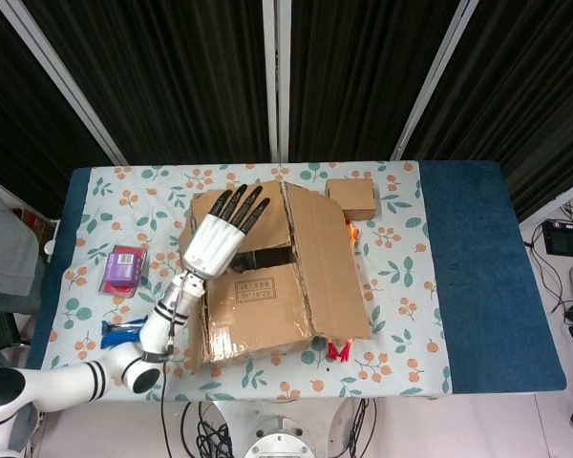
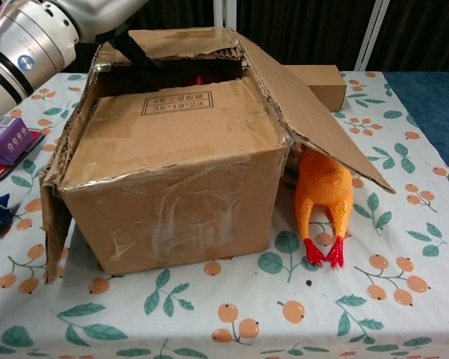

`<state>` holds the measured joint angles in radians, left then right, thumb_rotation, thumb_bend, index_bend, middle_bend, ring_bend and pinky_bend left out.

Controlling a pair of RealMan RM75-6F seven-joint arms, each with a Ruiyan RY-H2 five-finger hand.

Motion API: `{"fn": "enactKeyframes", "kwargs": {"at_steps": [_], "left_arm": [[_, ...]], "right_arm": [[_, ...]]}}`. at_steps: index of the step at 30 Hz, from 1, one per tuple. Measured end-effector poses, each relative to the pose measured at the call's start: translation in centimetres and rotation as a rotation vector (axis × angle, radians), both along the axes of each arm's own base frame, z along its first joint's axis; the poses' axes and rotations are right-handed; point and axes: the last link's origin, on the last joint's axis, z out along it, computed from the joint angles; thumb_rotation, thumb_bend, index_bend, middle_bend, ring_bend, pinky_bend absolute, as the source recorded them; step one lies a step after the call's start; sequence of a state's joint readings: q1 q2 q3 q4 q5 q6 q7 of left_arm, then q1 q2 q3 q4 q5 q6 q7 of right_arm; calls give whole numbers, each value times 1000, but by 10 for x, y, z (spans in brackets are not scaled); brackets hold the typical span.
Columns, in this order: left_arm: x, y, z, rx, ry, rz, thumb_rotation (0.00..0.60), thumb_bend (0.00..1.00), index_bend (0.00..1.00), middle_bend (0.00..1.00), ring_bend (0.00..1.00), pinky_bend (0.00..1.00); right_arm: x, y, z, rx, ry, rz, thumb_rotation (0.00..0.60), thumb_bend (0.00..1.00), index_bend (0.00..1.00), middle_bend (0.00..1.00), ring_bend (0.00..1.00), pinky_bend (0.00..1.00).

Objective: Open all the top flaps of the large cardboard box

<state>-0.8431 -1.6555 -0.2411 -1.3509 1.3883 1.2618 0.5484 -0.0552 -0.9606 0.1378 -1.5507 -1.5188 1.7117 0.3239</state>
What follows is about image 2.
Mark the white fruit print tablecloth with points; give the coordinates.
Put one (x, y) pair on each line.
(247, 318)

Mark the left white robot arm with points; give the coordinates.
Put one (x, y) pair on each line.
(26, 56)

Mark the white screen frame post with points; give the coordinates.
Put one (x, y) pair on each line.
(224, 15)
(372, 33)

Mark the large brown cardboard box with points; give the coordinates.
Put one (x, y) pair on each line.
(172, 209)

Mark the yellow rubber chicken toy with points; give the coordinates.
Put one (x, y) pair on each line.
(323, 194)

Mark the black pleated curtain panel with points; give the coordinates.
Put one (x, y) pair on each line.
(179, 13)
(303, 33)
(426, 33)

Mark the purple product box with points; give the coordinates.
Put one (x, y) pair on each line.
(3, 138)

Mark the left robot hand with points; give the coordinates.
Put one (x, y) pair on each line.
(104, 18)

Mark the small brown cardboard box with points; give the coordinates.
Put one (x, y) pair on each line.
(325, 88)

